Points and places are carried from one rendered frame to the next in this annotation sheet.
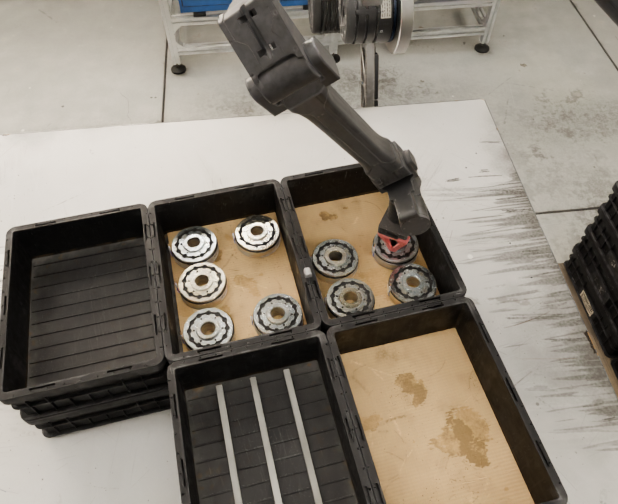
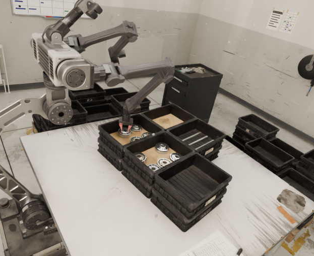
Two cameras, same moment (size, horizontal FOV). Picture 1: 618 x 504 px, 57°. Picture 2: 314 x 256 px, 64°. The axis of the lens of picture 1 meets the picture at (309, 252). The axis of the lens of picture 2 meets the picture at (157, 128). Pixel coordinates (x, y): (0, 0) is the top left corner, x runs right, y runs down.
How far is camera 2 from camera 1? 1.94 m
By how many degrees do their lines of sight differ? 82
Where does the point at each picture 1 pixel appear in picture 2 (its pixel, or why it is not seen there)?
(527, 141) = not seen: outside the picture
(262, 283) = (152, 155)
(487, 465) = (167, 118)
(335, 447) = (182, 135)
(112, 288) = (180, 187)
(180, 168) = (98, 219)
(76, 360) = (205, 185)
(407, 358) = not seen: hidden behind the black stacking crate
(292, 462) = (190, 140)
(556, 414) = not seen: hidden behind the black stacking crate
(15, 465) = (232, 205)
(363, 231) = (120, 140)
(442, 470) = (174, 123)
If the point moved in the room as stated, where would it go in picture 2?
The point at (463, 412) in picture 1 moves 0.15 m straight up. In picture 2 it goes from (160, 121) to (163, 106)
